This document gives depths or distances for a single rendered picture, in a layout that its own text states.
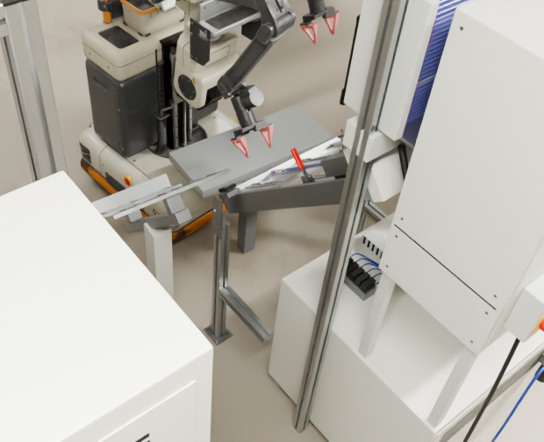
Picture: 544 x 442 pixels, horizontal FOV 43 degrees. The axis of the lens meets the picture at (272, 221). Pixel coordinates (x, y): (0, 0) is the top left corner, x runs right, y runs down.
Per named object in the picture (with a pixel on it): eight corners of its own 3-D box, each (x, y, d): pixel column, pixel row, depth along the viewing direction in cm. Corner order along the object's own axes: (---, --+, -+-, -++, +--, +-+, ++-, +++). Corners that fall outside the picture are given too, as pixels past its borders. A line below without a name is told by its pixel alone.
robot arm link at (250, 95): (233, 73, 235) (216, 84, 231) (253, 65, 226) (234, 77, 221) (251, 104, 238) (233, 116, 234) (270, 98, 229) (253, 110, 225)
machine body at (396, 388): (266, 380, 263) (280, 278, 218) (394, 294, 297) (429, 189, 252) (388, 520, 231) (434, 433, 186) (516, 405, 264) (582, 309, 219)
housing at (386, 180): (362, 203, 171) (342, 150, 169) (487, 132, 195) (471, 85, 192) (383, 201, 165) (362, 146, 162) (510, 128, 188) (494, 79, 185)
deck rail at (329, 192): (228, 213, 228) (221, 196, 227) (233, 210, 229) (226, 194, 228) (365, 202, 167) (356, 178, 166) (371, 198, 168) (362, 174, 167)
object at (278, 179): (232, 203, 227) (228, 195, 227) (375, 131, 259) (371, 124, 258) (261, 200, 211) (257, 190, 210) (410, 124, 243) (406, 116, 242)
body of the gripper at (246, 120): (268, 124, 236) (260, 103, 234) (243, 134, 231) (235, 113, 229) (258, 126, 241) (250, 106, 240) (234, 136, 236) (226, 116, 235)
